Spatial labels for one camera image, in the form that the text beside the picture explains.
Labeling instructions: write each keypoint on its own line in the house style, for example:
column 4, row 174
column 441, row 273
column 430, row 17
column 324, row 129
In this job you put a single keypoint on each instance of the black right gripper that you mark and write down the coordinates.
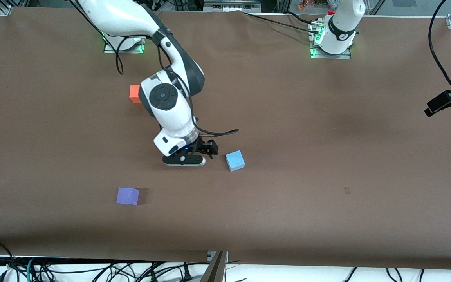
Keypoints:
column 202, row 146

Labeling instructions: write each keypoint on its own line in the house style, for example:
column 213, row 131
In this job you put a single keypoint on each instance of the blue foam block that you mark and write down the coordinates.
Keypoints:
column 235, row 160

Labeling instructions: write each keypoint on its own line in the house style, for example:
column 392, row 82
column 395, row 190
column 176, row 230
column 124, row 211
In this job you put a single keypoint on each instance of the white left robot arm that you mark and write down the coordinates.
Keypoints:
column 343, row 23

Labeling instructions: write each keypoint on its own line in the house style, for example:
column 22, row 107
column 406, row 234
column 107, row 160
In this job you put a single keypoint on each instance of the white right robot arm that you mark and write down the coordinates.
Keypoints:
column 170, row 113

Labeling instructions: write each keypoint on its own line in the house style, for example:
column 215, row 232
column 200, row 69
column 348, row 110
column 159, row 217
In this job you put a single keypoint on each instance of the purple foam block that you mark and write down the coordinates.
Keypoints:
column 127, row 196

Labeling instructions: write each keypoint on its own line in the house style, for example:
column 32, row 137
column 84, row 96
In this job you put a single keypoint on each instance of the orange foam block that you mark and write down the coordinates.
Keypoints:
column 134, row 94

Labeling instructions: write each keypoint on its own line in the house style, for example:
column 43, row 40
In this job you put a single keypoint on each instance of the brown table cover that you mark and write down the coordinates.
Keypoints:
column 288, row 125

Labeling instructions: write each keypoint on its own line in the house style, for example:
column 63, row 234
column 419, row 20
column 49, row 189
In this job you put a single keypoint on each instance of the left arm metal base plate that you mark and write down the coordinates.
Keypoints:
column 347, row 55

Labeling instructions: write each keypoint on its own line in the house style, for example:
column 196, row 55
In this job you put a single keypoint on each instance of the aluminium profile post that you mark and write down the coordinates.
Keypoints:
column 214, row 270

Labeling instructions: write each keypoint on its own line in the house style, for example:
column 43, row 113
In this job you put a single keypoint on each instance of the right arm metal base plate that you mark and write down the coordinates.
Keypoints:
column 110, row 48

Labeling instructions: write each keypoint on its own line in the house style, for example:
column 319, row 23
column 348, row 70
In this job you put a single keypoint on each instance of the aluminium frame crossbar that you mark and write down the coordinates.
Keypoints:
column 231, row 6

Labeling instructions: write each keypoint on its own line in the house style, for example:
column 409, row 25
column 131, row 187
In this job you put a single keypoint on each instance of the aluminium corner bracket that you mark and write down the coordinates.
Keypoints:
column 4, row 9

